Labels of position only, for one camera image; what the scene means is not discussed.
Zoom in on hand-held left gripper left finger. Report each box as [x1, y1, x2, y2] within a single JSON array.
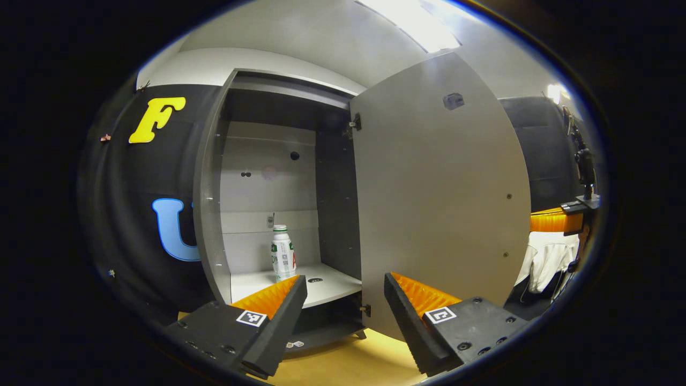
[[163, 275, 309, 378]]

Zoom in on dark grey cabinet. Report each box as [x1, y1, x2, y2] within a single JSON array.
[[193, 69, 371, 354]]

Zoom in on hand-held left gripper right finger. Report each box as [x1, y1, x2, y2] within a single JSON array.
[[383, 272, 531, 376]]

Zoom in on small ceiling light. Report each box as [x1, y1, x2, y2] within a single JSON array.
[[547, 83, 572, 106]]

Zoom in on white garment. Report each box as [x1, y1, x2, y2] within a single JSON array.
[[514, 231, 581, 295]]

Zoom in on white plastic bottle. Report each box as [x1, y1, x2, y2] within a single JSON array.
[[271, 225, 297, 283]]

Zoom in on grey cabinet door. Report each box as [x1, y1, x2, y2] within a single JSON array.
[[349, 51, 532, 341]]

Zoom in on black backdrop cloth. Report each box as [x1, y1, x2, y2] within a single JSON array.
[[78, 83, 587, 322]]

